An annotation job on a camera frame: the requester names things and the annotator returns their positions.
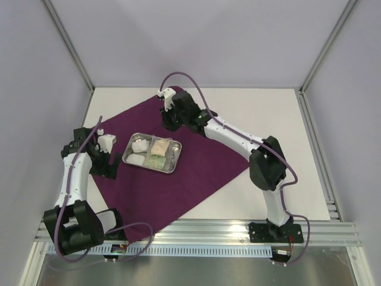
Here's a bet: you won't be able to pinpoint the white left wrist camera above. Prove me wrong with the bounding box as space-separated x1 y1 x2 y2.
97 129 117 154

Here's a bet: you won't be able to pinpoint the aluminium frame post left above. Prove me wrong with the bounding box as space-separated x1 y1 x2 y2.
40 0 95 95

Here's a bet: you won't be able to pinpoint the white slotted cable duct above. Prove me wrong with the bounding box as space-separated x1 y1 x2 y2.
47 245 273 257

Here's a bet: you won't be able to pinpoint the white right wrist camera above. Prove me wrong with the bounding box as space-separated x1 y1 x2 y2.
157 88 176 112

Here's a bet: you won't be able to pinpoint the aluminium frame post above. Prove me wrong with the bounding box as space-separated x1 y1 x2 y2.
40 0 95 95
299 0 360 95

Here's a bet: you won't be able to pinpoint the aluminium mounting rail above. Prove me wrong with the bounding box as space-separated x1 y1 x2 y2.
35 217 363 248

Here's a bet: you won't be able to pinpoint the purple cloth drape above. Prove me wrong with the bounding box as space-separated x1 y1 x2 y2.
85 88 248 243

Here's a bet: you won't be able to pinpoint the beige bandage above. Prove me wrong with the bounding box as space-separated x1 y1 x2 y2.
150 139 172 157

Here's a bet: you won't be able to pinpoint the stainless steel instrument tray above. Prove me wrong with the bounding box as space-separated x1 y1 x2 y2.
122 133 182 174

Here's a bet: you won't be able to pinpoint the aluminium frame post right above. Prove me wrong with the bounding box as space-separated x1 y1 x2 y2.
299 0 360 95

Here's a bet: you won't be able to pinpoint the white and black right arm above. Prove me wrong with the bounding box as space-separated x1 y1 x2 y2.
157 88 293 241

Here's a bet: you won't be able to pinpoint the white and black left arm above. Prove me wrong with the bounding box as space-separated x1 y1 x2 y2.
43 128 125 256

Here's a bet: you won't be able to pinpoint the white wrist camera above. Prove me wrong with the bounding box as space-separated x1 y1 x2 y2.
97 129 117 154
157 88 176 112

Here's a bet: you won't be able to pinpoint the white gauze pad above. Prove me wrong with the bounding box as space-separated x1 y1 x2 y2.
125 153 145 166
132 139 149 153

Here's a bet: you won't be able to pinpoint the green gauze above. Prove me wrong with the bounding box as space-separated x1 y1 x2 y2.
143 154 167 171

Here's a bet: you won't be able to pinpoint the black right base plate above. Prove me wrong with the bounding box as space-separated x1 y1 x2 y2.
248 222 304 244

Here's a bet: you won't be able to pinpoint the steel forceps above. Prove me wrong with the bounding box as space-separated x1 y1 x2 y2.
164 141 182 173

